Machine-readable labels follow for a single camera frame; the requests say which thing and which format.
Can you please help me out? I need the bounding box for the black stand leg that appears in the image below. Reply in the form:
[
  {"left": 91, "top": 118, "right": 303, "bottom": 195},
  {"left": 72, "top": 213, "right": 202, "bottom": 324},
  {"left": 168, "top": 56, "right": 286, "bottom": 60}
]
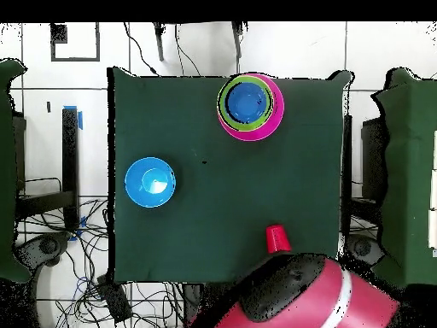
[
  {"left": 152, "top": 22, "right": 166, "bottom": 62},
  {"left": 230, "top": 22, "right": 244, "bottom": 60}
]

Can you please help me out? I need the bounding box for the bundle of cables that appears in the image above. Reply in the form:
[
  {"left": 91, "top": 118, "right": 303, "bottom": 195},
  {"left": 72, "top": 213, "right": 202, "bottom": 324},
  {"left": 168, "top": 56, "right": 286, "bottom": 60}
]
[{"left": 16, "top": 179, "right": 114, "bottom": 328}]

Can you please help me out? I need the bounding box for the light blue bowl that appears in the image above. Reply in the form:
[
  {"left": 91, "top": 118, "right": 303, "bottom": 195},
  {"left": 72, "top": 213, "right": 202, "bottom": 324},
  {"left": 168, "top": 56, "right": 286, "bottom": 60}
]
[{"left": 124, "top": 156, "right": 177, "bottom": 208}]

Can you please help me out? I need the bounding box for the black metal stand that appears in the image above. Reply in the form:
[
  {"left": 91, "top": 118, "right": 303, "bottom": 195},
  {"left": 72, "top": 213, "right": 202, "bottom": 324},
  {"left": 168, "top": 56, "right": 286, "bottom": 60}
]
[{"left": 16, "top": 107, "right": 80, "bottom": 231}]

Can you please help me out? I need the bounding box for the red cup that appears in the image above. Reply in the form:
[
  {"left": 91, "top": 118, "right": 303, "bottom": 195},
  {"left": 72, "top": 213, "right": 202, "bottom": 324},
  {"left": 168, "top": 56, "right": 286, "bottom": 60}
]
[{"left": 265, "top": 224, "right": 293, "bottom": 255}]

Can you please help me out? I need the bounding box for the dark green table cloth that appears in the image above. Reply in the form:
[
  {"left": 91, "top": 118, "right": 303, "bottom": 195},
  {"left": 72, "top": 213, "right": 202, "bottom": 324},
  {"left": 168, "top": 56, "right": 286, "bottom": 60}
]
[
  {"left": 370, "top": 67, "right": 437, "bottom": 291},
  {"left": 107, "top": 67, "right": 353, "bottom": 286},
  {"left": 0, "top": 57, "right": 32, "bottom": 284}
]

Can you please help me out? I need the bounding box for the black cable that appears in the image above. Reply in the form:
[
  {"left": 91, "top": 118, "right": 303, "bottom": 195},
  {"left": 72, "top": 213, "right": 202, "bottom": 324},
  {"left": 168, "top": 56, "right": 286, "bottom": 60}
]
[{"left": 123, "top": 22, "right": 159, "bottom": 76}]

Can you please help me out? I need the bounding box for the small dark blue bowl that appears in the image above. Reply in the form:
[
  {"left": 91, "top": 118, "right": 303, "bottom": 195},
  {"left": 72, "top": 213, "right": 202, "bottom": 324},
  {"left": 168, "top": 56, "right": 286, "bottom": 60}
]
[{"left": 225, "top": 81, "right": 269, "bottom": 124}]

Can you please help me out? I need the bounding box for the green bowl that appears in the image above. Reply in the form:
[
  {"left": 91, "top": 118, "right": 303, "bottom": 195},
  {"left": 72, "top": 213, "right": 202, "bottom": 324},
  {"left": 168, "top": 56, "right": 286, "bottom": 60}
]
[{"left": 218, "top": 73, "right": 275, "bottom": 132}]

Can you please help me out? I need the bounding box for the large pink bowl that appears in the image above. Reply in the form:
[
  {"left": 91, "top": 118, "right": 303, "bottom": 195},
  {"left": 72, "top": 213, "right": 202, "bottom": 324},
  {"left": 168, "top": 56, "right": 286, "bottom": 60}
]
[{"left": 216, "top": 72, "right": 285, "bottom": 142}]

